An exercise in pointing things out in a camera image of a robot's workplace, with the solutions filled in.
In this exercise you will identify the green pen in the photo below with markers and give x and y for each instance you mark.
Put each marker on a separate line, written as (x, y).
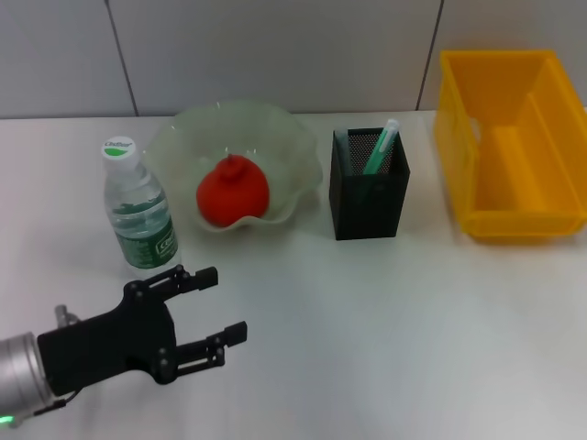
(380, 149)

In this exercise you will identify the red-orange fruit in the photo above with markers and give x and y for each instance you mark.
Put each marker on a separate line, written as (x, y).
(231, 197)

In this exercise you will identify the grey glitter pen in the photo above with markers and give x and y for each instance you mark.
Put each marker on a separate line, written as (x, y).
(344, 156)

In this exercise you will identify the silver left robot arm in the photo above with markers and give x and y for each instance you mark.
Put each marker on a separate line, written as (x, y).
(20, 376)

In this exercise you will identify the yellow plastic bin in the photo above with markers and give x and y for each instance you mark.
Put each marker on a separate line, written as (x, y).
(518, 183)

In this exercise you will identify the left wrist silver connector plug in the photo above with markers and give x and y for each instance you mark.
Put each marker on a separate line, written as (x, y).
(64, 316)

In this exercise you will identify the black mesh pen holder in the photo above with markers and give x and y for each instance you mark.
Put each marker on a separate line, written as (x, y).
(367, 215)

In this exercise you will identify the clear green-label water bottle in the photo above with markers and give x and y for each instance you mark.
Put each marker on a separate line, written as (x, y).
(137, 220)

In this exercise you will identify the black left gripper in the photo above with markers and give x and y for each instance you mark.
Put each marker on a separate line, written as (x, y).
(110, 344)

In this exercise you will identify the green glass fruit bowl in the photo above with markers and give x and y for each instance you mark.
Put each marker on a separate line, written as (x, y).
(284, 151)

